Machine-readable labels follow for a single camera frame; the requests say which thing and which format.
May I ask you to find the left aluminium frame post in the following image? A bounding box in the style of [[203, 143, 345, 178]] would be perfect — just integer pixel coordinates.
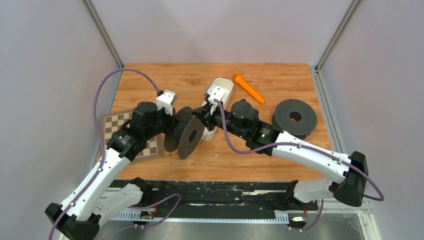
[[82, 0, 124, 68]]

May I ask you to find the orange flashlight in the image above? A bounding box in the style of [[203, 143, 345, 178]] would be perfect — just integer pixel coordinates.
[[231, 73, 266, 105]]

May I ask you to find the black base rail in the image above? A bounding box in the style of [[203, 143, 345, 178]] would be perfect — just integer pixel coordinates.
[[87, 178, 325, 228]]

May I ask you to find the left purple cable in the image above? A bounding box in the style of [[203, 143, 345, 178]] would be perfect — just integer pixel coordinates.
[[47, 67, 163, 240]]

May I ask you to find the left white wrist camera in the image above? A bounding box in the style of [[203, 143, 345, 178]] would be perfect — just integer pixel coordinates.
[[156, 90, 177, 116]]

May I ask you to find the wooden chessboard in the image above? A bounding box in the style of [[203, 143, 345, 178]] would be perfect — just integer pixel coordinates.
[[100, 109, 164, 163]]

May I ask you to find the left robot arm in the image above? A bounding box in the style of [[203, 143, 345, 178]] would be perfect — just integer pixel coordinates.
[[45, 100, 176, 240]]

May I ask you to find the white oblong tray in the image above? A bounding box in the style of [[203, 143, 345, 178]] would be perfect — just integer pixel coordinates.
[[202, 77, 234, 142]]

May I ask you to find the right aluminium frame post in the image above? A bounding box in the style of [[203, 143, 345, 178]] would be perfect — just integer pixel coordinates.
[[315, 0, 362, 72]]

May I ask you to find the aluminium frame post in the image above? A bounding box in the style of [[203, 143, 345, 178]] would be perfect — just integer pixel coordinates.
[[315, 0, 362, 72], [82, 0, 124, 68]]

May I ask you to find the black spool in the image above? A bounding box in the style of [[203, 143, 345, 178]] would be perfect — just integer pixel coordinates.
[[271, 99, 318, 140], [163, 106, 205, 159]]

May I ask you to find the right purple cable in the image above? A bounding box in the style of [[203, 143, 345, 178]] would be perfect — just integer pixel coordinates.
[[213, 98, 385, 202]]

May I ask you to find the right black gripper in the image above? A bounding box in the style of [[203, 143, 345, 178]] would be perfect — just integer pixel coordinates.
[[192, 100, 248, 140]]

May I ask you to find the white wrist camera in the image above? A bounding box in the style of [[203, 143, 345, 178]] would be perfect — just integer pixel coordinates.
[[202, 83, 230, 108], [156, 90, 177, 116]]

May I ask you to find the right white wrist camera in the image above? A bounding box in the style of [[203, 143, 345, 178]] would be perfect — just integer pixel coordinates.
[[202, 83, 230, 108]]

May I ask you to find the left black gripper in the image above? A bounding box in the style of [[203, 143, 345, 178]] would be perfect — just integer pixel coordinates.
[[144, 104, 180, 140]]

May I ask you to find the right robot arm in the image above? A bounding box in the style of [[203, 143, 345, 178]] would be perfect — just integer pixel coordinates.
[[192, 99, 368, 209]]

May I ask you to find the purple cable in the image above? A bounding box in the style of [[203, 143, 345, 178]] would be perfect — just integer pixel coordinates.
[[47, 67, 163, 240], [213, 98, 385, 202]]

